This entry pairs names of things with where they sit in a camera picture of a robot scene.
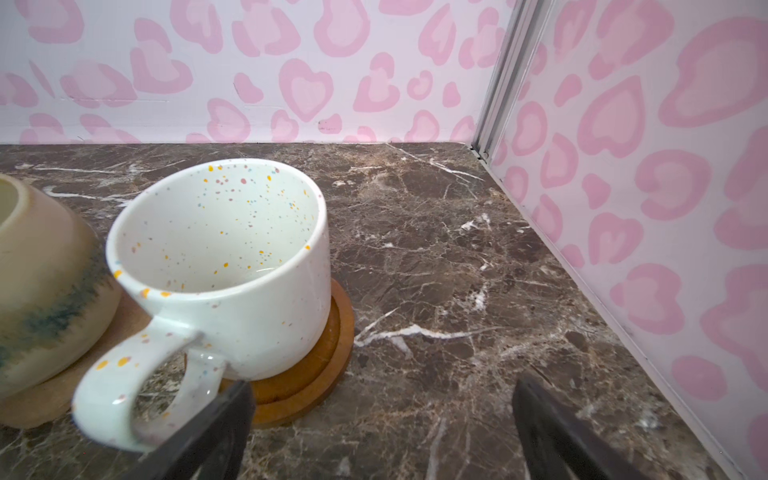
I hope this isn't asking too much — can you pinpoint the beige ceramic mug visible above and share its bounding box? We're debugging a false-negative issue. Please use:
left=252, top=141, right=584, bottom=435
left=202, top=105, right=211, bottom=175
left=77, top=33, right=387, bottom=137
left=1, top=175, right=121, bottom=398

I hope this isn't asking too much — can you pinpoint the white speckled mug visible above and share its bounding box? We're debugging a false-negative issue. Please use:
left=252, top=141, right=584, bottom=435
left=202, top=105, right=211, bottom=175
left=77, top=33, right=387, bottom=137
left=72, top=158, right=332, bottom=452

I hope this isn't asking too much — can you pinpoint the brown wooden round coaster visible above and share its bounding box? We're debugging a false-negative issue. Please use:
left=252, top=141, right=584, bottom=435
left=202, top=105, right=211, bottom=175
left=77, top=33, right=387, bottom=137
left=250, top=280, right=355, bottom=429

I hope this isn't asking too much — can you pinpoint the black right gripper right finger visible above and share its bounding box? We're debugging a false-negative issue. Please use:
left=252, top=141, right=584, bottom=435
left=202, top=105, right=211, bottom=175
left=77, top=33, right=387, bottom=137
left=512, top=374, right=646, bottom=480

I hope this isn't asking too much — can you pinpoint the cork flower shaped coaster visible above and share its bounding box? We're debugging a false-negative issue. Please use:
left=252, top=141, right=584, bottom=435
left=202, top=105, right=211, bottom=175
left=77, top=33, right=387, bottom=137
left=1, top=293, right=150, bottom=429

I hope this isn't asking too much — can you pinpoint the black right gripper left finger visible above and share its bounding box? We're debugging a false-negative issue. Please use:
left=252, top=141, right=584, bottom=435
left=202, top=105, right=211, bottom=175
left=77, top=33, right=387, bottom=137
left=124, top=381, right=255, bottom=480

